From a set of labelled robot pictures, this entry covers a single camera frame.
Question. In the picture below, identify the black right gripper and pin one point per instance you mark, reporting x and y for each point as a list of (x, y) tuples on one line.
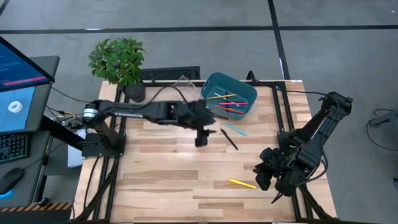
[(275, 166)]

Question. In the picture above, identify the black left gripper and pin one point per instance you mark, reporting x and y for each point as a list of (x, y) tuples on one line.
[(199, 119)]

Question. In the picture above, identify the yellow pen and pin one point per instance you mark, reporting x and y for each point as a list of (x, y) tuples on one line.
[(242, 183)]

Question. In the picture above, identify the black pencil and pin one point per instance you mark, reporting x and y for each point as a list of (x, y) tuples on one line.
[(227, 100)]

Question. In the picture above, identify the yellow pencil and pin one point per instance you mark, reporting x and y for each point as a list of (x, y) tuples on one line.
[(224, 96)]

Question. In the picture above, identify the pink pencil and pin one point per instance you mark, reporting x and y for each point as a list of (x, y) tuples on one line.
[(236, 103)]

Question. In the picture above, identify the white pencil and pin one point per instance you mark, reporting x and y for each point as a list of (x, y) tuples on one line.
[(217, 94)]

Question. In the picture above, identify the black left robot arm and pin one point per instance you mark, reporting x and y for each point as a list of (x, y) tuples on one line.
[(133, 111)]

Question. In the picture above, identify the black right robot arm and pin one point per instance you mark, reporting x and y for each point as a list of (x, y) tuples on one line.
[(320, 130)]

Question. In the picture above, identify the slim black pen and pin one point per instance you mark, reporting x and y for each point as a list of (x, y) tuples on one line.
[(229, 139)]

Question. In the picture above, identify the turquoise pen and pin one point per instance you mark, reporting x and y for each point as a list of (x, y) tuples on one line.
[(235, 129)]

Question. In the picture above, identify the teal plastic bin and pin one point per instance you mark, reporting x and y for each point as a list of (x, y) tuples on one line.
[(245, 93)]

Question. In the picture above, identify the clear plastic bin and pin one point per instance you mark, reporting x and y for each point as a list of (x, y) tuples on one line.
[(189, 90)]

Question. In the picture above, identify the black keyboard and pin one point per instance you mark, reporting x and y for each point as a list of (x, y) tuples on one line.
[(171, 74), (12, 147)]

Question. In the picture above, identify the green potted plant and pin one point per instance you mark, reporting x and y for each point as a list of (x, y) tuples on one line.
[(118, 59)]

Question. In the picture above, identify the white box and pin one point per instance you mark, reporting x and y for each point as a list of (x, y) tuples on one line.
[(74, 158)]

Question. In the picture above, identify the grey computer desk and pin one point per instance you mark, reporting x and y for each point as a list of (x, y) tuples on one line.
[(29, 180)]

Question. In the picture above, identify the yellow black hazard strip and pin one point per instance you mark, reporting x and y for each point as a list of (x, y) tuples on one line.
[(37, 207)]

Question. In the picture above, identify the blue computer screen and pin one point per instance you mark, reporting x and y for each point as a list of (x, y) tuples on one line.
[(15, 121)]

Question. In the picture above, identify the tilted computer monitor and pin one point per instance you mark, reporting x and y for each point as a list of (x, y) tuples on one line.
[(18, 68)]

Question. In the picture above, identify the black computer mouse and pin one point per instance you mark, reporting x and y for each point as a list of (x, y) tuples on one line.
[(9, 182)]

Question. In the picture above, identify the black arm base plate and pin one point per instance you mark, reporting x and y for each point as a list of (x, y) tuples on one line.
[(283, 138), (93, 151)]

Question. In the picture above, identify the black aluminium table frame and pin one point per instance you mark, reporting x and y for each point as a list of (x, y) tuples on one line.
[(264, 83)]

